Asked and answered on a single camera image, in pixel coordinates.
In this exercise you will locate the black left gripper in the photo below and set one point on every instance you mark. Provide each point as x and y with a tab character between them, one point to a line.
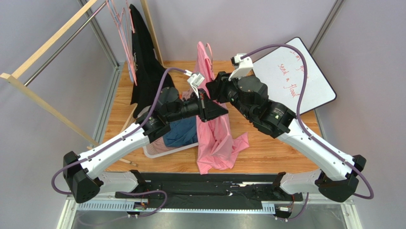
208	110

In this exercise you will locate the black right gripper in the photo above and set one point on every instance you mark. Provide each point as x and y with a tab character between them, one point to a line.
217	89

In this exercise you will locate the pink t-shirt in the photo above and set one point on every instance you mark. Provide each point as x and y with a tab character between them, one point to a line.
217	148

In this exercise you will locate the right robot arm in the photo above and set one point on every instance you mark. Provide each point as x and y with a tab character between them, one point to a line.
338	173

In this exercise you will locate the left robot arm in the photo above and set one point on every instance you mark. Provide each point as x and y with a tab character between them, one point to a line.
86	175

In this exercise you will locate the teal blue t-shirt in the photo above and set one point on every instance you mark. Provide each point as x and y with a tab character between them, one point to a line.
182	133

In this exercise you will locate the black hanging t-shirt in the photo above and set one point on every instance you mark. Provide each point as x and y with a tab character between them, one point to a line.
148	69

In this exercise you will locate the white board with red writing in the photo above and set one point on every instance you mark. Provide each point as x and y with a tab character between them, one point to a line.
282	70

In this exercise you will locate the white plastic laundry basket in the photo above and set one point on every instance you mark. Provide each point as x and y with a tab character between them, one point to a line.
177	149

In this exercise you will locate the wooden clothes rack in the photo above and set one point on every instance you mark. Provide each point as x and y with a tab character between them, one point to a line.
80	82

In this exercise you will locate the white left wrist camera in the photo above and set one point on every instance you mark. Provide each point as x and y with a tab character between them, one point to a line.
195	79

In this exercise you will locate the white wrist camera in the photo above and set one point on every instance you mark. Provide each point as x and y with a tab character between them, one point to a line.
242	64
195	79

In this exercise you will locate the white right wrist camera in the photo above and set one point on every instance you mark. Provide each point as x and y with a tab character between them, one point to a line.
242	64

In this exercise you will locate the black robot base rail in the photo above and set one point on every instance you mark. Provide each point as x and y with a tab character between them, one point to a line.
225	191

